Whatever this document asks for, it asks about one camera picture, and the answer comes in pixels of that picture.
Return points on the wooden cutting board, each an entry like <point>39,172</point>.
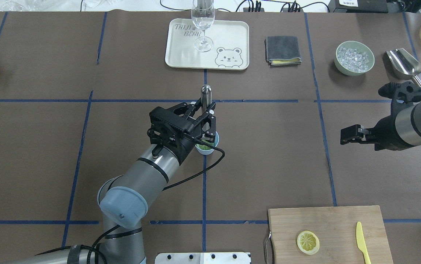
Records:
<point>335,228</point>

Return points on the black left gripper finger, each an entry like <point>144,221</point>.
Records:
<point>206,128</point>
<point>192,110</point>

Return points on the clear wine glass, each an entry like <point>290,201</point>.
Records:
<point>203,17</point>

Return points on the grey folded cloth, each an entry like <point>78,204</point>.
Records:
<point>282,51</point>

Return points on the green bowl of ice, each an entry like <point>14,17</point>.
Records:
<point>353,58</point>

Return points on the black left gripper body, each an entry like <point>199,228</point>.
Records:
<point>185,147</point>

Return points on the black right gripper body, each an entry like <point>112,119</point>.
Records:
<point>385,132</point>

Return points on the black power strip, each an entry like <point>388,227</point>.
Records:
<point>254,6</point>

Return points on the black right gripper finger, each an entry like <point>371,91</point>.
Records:
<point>354,134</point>

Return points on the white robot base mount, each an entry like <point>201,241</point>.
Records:
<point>204,258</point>

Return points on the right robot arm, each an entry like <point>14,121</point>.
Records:
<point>400,130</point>

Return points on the steel muddler black tip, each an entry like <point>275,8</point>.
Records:
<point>206,97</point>

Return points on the yellow plastic knife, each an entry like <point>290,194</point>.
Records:
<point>361,244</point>

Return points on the light blue paper cup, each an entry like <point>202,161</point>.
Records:
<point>215,143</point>

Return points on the yellow lemon half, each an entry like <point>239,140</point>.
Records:
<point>204,147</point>

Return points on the steel ice scoop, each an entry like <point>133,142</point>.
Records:
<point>405,65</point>

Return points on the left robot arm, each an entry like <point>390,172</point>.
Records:
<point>125,200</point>

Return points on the cream bear serving tray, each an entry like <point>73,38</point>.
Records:
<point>230,50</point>

